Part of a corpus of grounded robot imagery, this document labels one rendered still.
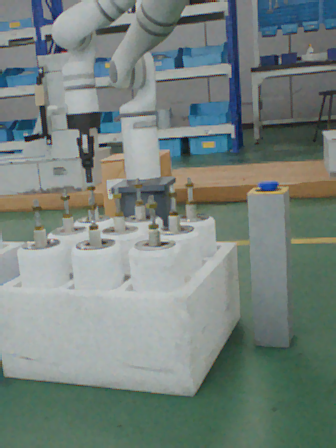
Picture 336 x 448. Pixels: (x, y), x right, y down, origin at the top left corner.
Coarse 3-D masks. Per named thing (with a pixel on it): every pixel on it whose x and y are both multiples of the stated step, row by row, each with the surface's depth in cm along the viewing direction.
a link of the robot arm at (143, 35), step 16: (144, 16) 129; (128, 32) 138; (144, 32) 132; (160, 32) 131; (128, 48) 139; (144, 48) 136; (112, 64) 148; (128, 64) 142; (112, 80) 150; (128, 80) 147
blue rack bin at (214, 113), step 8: (192, 104) 583; (200, 104) 598; (208, 104) 596; (216, 104) 594; (224, 104) 592; (192, 112) 578; (200, 112) 599; (208, 112) 597; (216, 112) 595; (224, 112) 593; (192, 120) 557; (200, 120) 555; (208, 120) 553; (216, 120) 551; (224, 120) 549
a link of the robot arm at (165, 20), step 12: (144, 0) 127; (156, 0) 124; (168, 0) 122; (180, 0) 123; (144, 12) 128; (156, 12) 126; (168, 12) 125; (180, 12) 127; (156, 24) 129; (168, 24) 129
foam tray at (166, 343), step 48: (0, 288) 115; (192, 288) 103; (0, 336) 115; (48, 336) 111; (96, 336) 107; (144, 336) 103; (192, 336) 102; (96, 384) 110; (144, 384) 106; (192, 384) 102
